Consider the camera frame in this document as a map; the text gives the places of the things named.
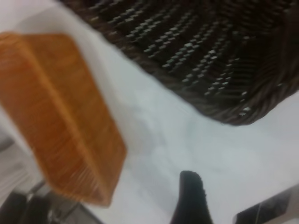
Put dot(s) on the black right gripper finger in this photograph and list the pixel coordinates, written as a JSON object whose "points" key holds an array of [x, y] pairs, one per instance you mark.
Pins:
{"points": [[191, 200]]}

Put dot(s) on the dark brown wicker basket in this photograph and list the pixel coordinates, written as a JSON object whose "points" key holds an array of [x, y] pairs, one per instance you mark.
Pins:
{"points": [[198, 46]]}

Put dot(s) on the orange wicker basket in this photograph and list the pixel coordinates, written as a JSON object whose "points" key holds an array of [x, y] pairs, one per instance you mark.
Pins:
{"points": [[58, 105]]}

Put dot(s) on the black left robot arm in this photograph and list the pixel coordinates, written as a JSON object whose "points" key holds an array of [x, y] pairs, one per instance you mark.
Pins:
{"points": [[42, 212]]}

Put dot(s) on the dark shiny equipment base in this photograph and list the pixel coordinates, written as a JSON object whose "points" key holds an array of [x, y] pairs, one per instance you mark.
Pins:
{"points": [[275, 212]]}

